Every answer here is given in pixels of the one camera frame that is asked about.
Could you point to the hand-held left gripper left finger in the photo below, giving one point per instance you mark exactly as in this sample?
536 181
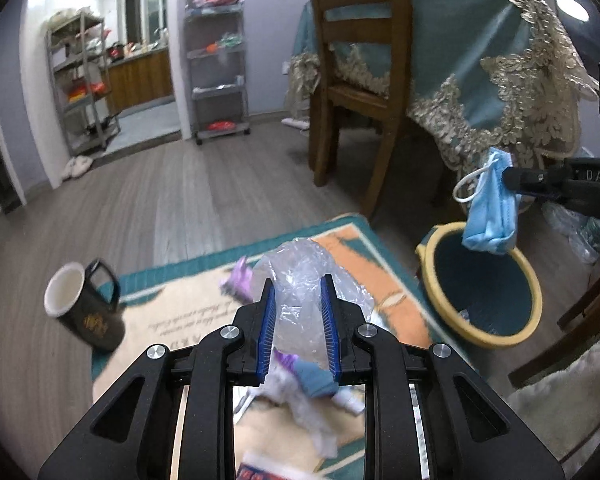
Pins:
266 332

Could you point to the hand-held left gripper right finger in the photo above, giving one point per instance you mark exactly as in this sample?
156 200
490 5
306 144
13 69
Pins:
330 332

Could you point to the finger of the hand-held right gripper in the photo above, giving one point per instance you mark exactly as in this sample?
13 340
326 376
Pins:
530 175
540 194

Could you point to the blue face mask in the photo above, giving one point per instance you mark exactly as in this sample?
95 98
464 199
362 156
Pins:
490 210

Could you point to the clear plastic bag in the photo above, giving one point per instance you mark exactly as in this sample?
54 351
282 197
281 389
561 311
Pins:
300 270

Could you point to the white tissue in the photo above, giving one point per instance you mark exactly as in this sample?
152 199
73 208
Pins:
305 415

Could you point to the teal bin with yellow rim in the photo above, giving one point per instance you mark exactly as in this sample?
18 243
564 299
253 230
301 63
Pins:
480 285

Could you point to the crumpled clear plastic bags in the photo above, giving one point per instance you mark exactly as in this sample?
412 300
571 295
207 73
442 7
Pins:
580 240

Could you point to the purple spray bottle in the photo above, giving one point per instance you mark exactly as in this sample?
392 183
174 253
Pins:
237 282

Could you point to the teal and orange printed mat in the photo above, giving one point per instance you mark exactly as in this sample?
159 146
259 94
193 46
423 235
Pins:
190 310

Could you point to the dark wooden chair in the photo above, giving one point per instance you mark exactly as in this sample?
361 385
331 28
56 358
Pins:
580 310

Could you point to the white printed packet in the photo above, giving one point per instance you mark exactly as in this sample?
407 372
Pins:
272 467

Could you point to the round ceiling lamp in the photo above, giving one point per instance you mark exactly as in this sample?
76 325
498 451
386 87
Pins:
573 9

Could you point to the black mug with white inside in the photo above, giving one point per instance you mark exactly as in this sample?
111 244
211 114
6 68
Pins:
90 320

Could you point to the white fluffy blanket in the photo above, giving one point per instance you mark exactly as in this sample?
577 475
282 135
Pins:
580 400

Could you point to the brown wooden chair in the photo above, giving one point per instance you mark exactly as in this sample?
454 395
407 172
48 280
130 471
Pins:
360 20

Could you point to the pair of white slippers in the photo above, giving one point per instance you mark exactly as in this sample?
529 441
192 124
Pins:
77 167

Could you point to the grey wheeled trolley rack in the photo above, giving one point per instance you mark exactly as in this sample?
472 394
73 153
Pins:
215 60

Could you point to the wooden kitchen cabinet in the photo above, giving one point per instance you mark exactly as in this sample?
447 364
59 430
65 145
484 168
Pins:
140 77

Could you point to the metal storage rack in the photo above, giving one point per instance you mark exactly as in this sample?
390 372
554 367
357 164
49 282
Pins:
80 85

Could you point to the window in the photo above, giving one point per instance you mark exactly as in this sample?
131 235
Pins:
142 5

